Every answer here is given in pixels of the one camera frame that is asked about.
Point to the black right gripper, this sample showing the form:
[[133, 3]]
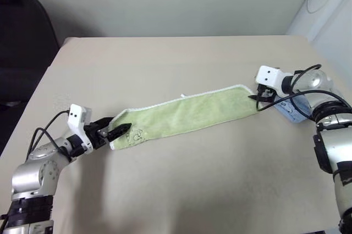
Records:
[[267, 93]]

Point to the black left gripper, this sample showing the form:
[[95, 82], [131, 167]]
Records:
[[94, 135]]

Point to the light green towel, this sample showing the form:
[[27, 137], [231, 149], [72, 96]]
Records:
[[187, 110]]

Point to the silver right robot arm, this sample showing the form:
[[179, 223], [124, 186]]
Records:
[[330, 124]]

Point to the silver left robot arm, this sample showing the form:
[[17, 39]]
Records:
[[33, 175]]

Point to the light blue box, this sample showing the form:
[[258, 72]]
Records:
[[290, 110]]

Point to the black office chair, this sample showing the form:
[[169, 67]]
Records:
[[24, 44]]

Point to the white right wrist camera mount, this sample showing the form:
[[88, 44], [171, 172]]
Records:
[[269, 77]]

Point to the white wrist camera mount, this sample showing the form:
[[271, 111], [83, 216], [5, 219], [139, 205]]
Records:
[[269, 77], [78, 118]]

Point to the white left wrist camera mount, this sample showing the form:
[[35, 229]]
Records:
[[78, 118]]

